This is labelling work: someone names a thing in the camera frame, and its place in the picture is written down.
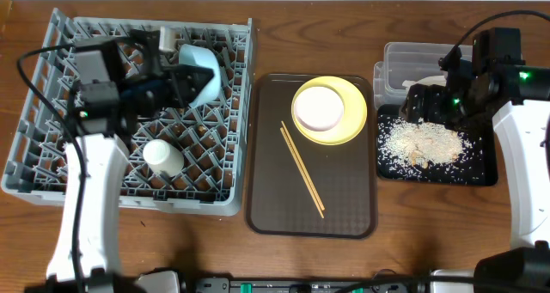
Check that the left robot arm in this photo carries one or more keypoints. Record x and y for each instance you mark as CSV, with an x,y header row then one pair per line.
x,y
86,257

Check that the black waste tray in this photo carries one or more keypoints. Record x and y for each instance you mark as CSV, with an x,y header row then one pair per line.
x,y
479,170

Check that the rice and food scraps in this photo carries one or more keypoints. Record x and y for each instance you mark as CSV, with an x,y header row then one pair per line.
x,y
419,151

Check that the white cup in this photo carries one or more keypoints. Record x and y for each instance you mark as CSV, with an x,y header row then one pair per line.
x,y
163,158

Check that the brown serving tray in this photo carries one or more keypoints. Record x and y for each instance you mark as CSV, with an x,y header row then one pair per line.
x,y
278,201

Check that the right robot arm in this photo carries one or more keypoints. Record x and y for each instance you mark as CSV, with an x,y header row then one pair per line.
x,y
523,135

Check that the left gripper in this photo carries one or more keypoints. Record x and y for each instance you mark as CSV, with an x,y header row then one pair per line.
x,y
175,85

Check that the white bowl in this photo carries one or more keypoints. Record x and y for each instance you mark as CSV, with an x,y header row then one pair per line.
x,y
318,108

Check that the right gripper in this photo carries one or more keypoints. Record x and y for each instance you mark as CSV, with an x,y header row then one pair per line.
x,y
434,95

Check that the lower wooden chopstick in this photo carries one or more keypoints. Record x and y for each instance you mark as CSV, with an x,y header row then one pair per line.
x,y
302,171

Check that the yellow plate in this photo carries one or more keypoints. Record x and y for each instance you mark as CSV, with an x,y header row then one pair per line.
x,y
355,114

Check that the grey dishwasher rack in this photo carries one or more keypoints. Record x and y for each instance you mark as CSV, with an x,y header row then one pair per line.
x,y
212,137

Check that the clear plastic bin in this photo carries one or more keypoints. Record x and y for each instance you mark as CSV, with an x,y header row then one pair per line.
x,y
405,62

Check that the light blue bowl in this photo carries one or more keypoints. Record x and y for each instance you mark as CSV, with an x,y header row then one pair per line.
x,y
205,73

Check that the wooden chopstick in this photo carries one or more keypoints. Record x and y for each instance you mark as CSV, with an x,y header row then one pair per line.
x,y
318,196
302,171

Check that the upper wooden chopstick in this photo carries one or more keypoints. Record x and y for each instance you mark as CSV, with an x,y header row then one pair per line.
x,y
318,196

